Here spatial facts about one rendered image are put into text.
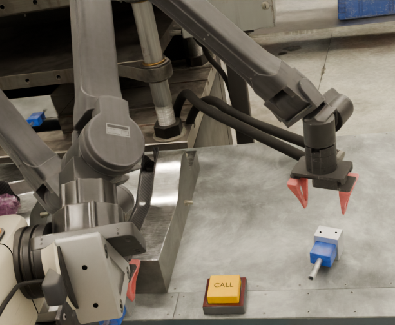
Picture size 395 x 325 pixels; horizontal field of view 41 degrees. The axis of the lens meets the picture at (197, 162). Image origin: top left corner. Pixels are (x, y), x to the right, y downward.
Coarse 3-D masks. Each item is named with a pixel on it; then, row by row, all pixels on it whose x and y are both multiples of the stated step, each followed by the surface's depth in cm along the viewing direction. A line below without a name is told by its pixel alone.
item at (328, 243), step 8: (320, 232) 109; (328, 232) 108; (336, 232) 108; (320, 240) 108; (328, 240) 107; (336, 240) 106; (312, 248) 107; (320, 248) 106; (328, 248) 106; (336, 248) 107; (312, 256) 106; (320, 256) 105; (328, 256) 104; (336, 256) 108; (320, 264) 104; (328, 264) 105; (312, 272) 102; (312, 280) 102
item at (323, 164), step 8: (312, 152) 96; (320, 152) 95; (328, 152) 95; (304, 160) 103; (312, 160) 97; (320, 160) 96; (328, 160) 96; (336, 160) 98; (296, 168) 101; (304, 168) 100; (312, 168) 98; (320, 168) 97; (328, 168) 97; (336, 168) 98; (344, 168) 98; (352, 168) 100; (296, 176) 101; (304, 176) 99; (312, 176) 98; (320, 176) 97; (328, 176) 97; (336, 176) 96; (344, 176) 96
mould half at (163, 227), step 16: (160, 160) 131; (176, 160) 130; (192, 160) 144; (160, 176) 127; (176, 176) 126; (192, 176) 140; (160, 192) 125; (176, 192) 124; (192, 192) 139; (160, 208) 121; (176, 208) 121; (144, 224) 116; (160, 224) 115; (176, 224) 120; (160, 240) 110; (176, 240) 119; (144, 256) 106; (160, 256) 106; (176, 256) 118; (144, 272) 106; (160, 272) 106; (144, 288) 109; (160, 288) 108
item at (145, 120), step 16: (176, 64) 240; (128, 80) 233; (176, 80) 223; (192, 80) 219; (208, 80) 219; (128, 96) 216; (144, 96) 212; (176, 96) 207; (144, 112) 198; (144, 128) 185; (192, 128) 180; (48, 144) 187; (64, 144) 185; (160, 144) 173; (176, 144) 173; (192, 144) 179; (0, 160) 186
